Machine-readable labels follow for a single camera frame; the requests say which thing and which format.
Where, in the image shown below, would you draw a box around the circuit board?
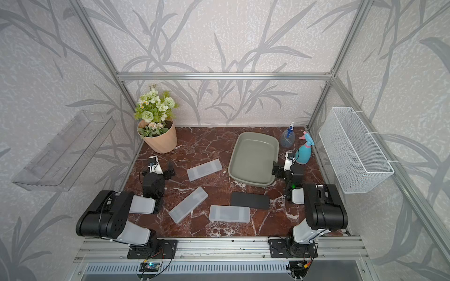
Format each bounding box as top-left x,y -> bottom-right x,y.
138,262 -> 161,272
286,261 -> 312,279

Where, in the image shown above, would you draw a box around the black pencil case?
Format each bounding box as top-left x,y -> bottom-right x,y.
230,192 -> 270,210

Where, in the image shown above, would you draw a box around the right circuit board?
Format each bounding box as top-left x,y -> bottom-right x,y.
286,261 -> 312,279

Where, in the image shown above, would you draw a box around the artificial green white flowers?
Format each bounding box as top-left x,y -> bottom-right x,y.
134,84 -> 179,138

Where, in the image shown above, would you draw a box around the white wire mesh basket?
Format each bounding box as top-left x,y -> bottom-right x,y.
319,107 -> 394,194

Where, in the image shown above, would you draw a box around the clear blue-cap spray bottle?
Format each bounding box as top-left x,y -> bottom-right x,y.
280,122 -> 295,148

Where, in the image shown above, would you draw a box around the frosted pencil case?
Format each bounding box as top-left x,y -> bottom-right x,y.
209,205 -> 250,223
187,159 -> 223,181

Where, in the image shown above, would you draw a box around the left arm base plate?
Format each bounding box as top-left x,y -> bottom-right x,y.
127,239 -> 178,259

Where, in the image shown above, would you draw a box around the frosted pencil case front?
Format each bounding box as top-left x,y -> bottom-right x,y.
209,205 -> 250,223

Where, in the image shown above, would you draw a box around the aluminium front rail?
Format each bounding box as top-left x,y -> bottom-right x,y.
74,236 -> 370,263

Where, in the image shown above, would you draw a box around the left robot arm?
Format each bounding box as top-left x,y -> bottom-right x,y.
76,157 -> 176,250

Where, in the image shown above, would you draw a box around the teal pink spray bottle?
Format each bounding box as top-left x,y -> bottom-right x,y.
295,132 -> 315,165

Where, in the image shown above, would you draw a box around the frosted pencil case diagonal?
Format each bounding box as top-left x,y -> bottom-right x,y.
169,187 -> 208,224

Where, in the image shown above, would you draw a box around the clear plastic wall shelf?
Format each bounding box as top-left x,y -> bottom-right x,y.
12,110 -> 116,192

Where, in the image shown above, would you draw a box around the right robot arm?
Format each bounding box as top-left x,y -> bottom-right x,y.
271,159 -> 348,247

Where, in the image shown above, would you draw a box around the left circuit board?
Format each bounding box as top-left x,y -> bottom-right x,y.
138,262 -> 161,272

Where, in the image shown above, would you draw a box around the grey-green storage box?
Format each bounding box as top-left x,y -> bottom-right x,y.
228,132 -> 279,187

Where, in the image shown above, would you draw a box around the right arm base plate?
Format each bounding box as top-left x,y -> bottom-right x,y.
267,237 -> 318,259

